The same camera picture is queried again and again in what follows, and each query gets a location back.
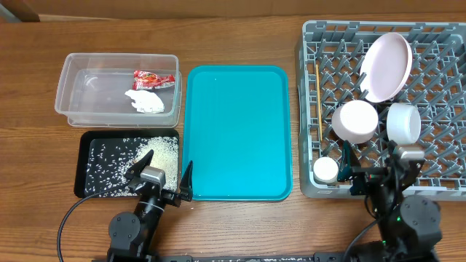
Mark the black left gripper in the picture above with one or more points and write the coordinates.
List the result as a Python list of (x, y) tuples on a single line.
[(186, 190)]

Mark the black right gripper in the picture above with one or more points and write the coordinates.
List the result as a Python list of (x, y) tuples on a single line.
[(366, 175)]

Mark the white paper cup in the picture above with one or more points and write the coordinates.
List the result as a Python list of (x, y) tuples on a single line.
[(325, 170)]

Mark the grey bowl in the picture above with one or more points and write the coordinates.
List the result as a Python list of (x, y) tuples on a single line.
[(355, 121)]

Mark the pile of rice grains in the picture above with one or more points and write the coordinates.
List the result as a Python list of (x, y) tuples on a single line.
[(110, 158)]

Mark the small white plate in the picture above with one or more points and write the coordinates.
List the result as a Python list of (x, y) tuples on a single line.
[(403, 124)]

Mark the white tissue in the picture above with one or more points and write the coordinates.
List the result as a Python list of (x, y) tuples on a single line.
[(145, 102)]

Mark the wooden chopstick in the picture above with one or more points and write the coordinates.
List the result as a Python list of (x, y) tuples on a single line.
[(319, 110)]

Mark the red snack wrapper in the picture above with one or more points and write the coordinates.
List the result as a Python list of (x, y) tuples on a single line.
[(144, 80)]

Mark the large white plate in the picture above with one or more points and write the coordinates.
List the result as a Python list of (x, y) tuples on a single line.
[(386, 66)]

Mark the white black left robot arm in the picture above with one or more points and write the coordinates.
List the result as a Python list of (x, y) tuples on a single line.
[(131, 233)]

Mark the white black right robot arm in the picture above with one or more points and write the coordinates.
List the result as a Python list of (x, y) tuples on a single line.
[(405, 228)]

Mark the black waste tray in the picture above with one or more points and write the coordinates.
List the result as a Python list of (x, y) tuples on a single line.
[(89, 136)]

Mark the teal plastic tray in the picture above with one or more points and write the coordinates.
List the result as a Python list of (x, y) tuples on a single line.
[(237, 133)]

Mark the grey dish rack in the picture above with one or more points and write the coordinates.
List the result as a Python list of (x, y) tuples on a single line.
[(436, 86)]

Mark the clear plastic bin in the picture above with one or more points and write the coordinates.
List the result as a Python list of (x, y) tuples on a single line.
[(92, 86)]

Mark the black rail at table edge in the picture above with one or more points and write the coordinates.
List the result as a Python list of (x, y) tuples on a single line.
[(315, 257)]

